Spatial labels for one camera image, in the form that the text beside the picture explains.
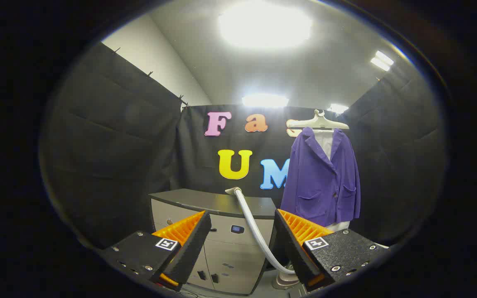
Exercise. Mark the grey cabinet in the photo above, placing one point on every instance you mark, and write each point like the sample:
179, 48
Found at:
230, 256

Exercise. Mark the garment steamer base unit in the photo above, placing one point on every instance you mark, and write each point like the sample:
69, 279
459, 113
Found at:
284, 282

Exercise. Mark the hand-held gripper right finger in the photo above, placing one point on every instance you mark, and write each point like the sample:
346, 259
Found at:
290, 248

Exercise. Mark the cream plastic clothes hanger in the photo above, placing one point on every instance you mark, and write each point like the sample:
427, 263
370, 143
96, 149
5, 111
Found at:
319, 122

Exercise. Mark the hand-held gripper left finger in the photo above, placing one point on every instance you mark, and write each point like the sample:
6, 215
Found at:
193, 244

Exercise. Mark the twin ceiling light panel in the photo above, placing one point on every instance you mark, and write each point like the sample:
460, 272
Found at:
382, 61

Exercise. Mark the white fabric panel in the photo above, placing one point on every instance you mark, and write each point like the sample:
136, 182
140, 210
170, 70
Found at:
325, 142

